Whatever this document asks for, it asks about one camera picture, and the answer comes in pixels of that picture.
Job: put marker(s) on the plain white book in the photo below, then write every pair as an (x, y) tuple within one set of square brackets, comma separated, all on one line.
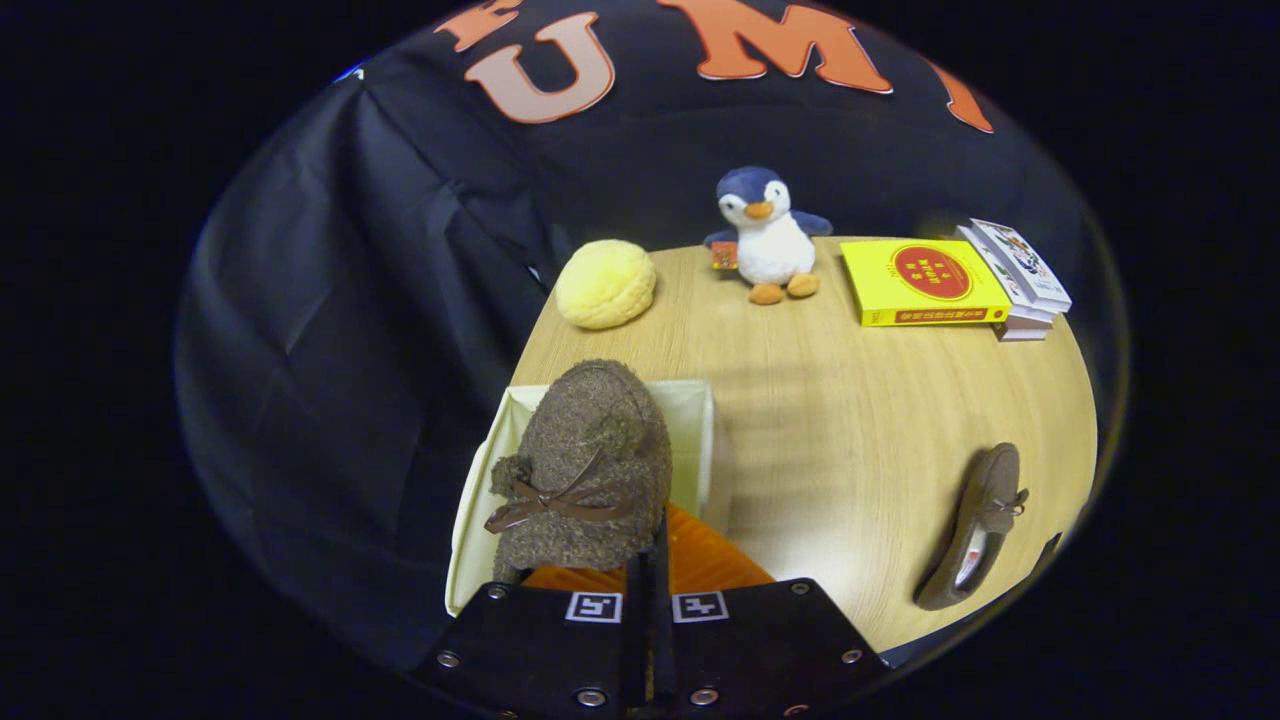
[(1020, 322)]

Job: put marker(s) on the white book with illustrated cover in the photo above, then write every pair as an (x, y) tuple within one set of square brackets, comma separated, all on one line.
[(1025, 265)]

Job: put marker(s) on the yellow bun plush toy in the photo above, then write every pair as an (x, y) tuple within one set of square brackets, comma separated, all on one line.
[(605, 285)]

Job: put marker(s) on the cream fabric storage box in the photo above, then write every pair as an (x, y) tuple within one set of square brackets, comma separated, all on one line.
[(480, 540)]

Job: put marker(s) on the yellow book with red circle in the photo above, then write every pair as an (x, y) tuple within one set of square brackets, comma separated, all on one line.
[(925, 285)]

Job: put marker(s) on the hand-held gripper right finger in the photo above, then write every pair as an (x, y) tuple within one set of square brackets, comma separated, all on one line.
[(660, 620)]

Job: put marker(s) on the blue white penguin plush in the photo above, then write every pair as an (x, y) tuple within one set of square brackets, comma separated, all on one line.
[(770, 245)]

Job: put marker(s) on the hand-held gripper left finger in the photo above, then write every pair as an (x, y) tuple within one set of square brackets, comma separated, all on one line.
[(540, 650)]

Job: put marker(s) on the brown fuzzy shoe with bow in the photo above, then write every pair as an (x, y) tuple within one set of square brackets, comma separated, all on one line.
[(585, 450), (985, 500)]

